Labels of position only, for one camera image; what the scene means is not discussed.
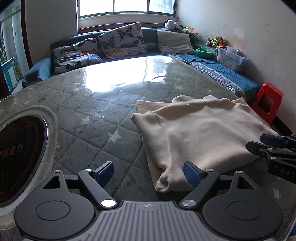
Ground small butterfly print cushion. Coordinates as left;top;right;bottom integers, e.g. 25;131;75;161
52;38;103;74

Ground clear plastic storage box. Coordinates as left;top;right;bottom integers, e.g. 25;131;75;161
217;47;249;72

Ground colourful plush toys pile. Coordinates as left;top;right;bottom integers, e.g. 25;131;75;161
206;37;226;48

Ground cream knit garment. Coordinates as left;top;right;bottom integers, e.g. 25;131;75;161
131;95;276;193

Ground white plush toy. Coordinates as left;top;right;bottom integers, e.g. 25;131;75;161
164;20;184;31

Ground green plastic bowl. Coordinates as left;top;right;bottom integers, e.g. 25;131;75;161
195;48;213;58

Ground window with green frame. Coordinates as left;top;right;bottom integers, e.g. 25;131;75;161
77;0;177;18

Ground large butterfly print cushion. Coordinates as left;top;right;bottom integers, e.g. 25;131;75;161
98;22;147;60

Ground grey plain cushion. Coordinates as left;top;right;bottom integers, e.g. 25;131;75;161
157;30;195;54

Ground light blue cabinet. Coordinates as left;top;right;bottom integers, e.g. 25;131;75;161
1;57;19;91

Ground red plastic stool far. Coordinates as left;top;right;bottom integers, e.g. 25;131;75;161
251;82;284;125

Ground blue corner sofa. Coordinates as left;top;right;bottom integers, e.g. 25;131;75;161
22;28;261;102

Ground grey star quilted table cover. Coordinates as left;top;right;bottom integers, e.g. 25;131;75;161
1;55;295;240

